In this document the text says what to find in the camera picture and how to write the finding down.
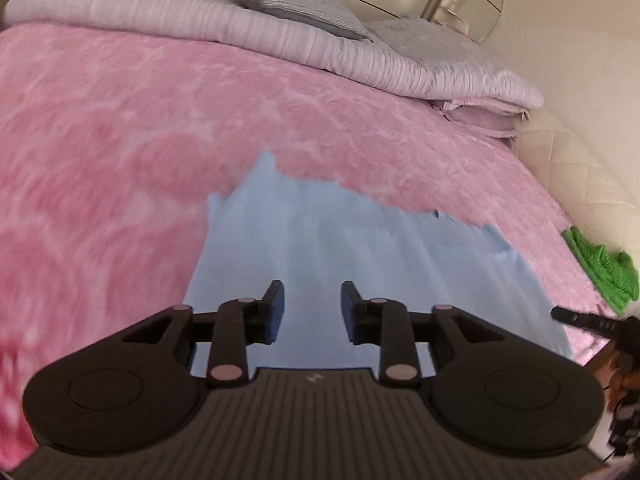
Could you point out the pink folded bedding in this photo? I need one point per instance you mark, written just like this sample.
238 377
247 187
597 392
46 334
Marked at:
500 126

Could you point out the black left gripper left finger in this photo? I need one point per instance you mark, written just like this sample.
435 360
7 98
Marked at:
237 325

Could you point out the light blue garment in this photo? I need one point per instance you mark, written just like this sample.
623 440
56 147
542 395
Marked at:
313 236

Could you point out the striped lilac folded duvet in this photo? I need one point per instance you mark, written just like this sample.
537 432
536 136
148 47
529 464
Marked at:
408 57

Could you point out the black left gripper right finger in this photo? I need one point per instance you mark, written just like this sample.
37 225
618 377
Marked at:
385 323

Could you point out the cream quilted headboard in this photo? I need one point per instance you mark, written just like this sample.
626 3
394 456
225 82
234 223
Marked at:
590 196

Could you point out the green garment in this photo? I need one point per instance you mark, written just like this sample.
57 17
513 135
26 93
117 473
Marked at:
613 275

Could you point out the grey striped pillow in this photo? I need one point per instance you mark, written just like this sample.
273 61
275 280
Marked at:
328 15

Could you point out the pink fluffy blanket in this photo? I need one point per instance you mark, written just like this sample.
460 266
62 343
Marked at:
111 143

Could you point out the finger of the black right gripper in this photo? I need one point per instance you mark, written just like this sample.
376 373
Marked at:
625 333

